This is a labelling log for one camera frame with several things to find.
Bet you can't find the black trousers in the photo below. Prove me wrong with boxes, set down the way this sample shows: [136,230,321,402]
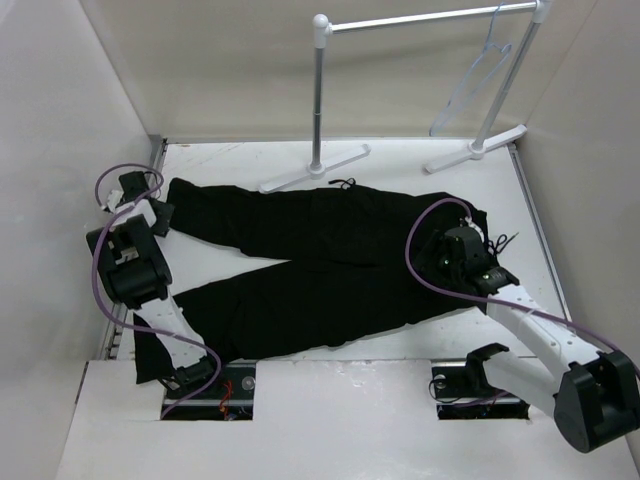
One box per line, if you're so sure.
[132,176,496,386]

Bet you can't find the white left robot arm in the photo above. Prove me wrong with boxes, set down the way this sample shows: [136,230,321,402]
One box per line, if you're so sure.
[86,164,225,399]

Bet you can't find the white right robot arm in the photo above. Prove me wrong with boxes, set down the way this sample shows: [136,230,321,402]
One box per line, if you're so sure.
[405,226,639,453]

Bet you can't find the white clothes rack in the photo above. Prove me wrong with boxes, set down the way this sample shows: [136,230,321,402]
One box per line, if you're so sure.
[258,1,552,193]

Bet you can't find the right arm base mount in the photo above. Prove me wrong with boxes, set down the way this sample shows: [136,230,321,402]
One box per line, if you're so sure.
[428,343,530,421]

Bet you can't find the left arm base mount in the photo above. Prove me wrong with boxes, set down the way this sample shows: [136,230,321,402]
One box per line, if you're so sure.
[161,362,257,421]

